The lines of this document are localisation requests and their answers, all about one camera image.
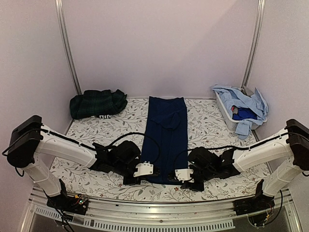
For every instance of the aluminium frame post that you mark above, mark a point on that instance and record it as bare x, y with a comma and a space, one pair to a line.
66, 44
255, 40

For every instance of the right aluminium frame post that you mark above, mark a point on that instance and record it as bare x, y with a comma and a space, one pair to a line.
255, 40

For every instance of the floral patterned table cloth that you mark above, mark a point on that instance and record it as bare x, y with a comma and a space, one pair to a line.
206, 127

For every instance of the dark green plaid garment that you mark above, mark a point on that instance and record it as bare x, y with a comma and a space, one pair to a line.
97, 103

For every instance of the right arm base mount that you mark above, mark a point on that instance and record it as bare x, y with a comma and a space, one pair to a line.
253, 204

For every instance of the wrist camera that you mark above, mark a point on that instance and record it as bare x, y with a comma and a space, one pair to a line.
143, 169
184, 175

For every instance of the aluminium front rail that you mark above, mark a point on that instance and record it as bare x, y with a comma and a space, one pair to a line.
110, 215

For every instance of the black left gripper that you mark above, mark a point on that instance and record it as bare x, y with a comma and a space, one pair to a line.
126, 181

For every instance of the navy blue t-shirt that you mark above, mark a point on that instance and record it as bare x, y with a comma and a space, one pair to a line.
166, 141

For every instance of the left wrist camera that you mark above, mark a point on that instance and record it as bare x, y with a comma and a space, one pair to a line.
143, 169

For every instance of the right robot arm white sleeves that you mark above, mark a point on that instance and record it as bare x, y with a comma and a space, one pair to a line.
291, 143

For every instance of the robot arm white sleeves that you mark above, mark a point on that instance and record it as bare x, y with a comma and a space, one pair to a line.
32, 138
291, 143

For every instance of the light blue shirt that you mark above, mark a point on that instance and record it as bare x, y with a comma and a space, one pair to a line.
233, 96

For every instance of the left aluminium frame post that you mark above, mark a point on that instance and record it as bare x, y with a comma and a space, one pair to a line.
66, 44

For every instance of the royal blue garment in basket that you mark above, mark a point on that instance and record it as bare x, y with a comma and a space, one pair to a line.
242, 113

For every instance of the left robot arm white sleeves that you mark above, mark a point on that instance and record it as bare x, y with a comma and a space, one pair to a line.
32, 138

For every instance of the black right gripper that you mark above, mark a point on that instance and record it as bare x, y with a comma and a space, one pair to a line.
199, 188

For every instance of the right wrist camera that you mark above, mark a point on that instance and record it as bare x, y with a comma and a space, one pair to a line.
184, 175

